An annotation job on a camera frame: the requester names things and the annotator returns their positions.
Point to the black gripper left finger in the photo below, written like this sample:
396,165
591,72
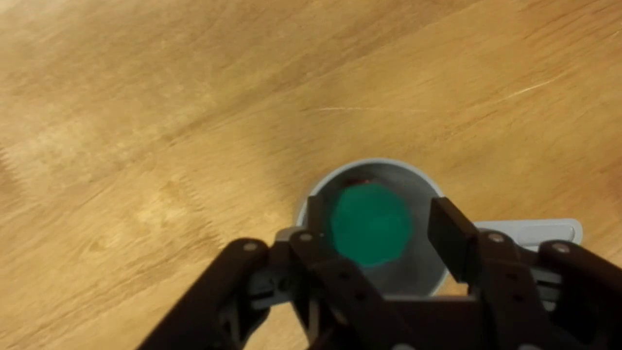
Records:
334,303

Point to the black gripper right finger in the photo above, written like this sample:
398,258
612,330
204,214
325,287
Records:
558,297

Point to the grey measuring cup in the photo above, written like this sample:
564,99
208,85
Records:
418,272

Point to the green block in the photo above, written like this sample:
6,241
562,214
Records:
369,223

